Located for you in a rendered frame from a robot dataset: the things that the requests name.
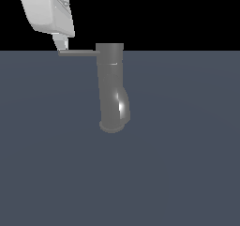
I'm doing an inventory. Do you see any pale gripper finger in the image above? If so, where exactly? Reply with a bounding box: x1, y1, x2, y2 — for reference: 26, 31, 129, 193
52, 33, 69, 52

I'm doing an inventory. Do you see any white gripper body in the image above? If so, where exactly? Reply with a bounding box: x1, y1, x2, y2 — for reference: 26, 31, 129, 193
16, 0, 76, 38

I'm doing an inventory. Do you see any grey cylindrical peg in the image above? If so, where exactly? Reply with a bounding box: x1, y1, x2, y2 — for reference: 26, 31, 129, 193
96, 62, 131, 134

